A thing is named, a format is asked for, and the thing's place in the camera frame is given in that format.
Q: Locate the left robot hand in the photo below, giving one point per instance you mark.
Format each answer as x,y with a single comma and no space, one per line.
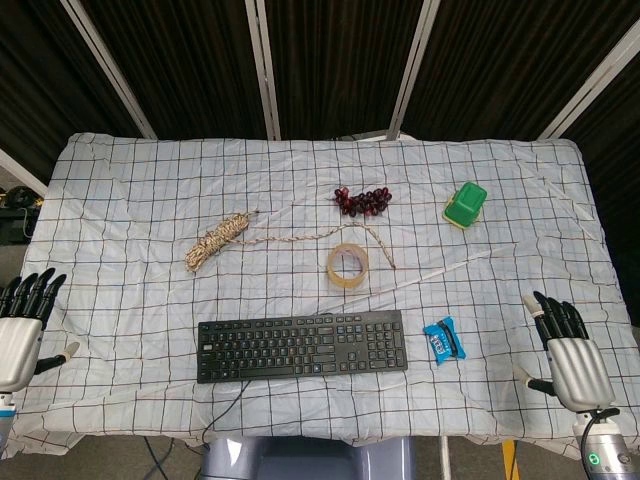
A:
17,345

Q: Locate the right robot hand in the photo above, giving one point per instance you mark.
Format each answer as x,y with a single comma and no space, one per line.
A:
580,370

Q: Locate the black computer keyboard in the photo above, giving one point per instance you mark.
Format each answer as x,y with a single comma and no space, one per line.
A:
300,347

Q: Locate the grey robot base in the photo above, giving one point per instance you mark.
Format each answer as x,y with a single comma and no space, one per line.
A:
305,462

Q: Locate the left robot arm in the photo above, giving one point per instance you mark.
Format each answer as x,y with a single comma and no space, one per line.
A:
6,415

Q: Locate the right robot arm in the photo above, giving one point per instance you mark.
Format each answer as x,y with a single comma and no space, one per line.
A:
602,445

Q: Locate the yellow strip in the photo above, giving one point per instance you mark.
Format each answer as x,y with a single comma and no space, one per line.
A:
509,460

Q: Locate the dark background equipment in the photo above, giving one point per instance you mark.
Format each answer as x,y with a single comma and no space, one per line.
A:
17,210

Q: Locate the blue snack packet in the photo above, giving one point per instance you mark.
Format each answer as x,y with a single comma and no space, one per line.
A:
445,342

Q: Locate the white table leg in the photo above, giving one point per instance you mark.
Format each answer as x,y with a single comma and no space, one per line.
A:
445,460

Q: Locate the white checked tablecloth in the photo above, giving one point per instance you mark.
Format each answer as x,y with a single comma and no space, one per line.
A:
140,200

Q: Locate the green plastic container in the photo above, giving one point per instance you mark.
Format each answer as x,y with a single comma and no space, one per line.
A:
467,202

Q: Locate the clear packing tape roll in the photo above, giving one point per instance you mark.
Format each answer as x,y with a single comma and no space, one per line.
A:
334,276

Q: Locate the dark ribbed partition panel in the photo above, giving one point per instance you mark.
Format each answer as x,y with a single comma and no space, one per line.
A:
340,65
500,60
185,65
40,75

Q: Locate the dark red grape bunch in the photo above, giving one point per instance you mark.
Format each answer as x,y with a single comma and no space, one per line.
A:
362,202

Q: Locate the white partition frame post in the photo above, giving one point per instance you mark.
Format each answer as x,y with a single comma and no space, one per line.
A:
263,70
20,172
107,70
412,70
590,80

